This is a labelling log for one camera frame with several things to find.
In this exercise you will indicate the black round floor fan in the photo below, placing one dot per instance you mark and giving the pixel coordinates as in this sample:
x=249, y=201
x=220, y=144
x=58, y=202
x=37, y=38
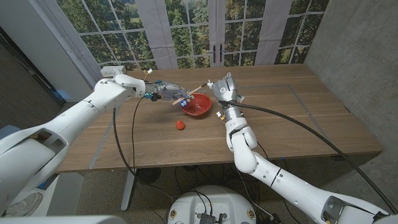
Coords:
x=148, y=175

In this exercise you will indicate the wooden toothbrush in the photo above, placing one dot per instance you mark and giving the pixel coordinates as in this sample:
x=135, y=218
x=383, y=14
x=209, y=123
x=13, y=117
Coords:
x=197, y=90

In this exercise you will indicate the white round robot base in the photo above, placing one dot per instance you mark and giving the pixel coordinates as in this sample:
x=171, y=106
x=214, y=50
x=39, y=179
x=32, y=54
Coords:
x=211, y=202

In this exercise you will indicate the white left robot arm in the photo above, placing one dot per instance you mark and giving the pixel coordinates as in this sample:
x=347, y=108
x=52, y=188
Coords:
x=71, y=121

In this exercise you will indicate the red bowl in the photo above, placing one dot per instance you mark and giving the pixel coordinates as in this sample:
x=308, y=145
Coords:
x=200, y=105

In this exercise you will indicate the red toy strawberry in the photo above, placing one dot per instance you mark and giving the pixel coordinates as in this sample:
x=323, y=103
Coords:
x=180, y=125

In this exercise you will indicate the blue chair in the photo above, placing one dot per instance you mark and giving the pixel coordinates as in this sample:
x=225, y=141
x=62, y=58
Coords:
x=6, y=132

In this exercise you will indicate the white toothpaste tube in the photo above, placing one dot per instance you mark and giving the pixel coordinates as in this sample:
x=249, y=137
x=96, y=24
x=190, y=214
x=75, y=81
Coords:
x=210, y=84

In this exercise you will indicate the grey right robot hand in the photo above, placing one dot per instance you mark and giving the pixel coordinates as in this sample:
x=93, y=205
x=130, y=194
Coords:
x=225, y=88

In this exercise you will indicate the white sneaker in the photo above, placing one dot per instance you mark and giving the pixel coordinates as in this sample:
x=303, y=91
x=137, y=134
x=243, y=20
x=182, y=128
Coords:
x=23, y=205

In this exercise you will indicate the white table leg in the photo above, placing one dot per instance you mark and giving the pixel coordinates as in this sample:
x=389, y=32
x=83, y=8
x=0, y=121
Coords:
x=128, y=189

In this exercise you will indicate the printed window backdrop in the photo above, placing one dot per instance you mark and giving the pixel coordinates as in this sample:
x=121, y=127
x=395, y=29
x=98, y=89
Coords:
x=186, y=31

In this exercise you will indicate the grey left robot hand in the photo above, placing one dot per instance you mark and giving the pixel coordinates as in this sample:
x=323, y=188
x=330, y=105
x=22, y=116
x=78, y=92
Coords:
x=166, y=90

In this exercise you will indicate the white power strip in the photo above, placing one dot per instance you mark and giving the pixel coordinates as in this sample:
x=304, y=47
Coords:
x=107, y=71

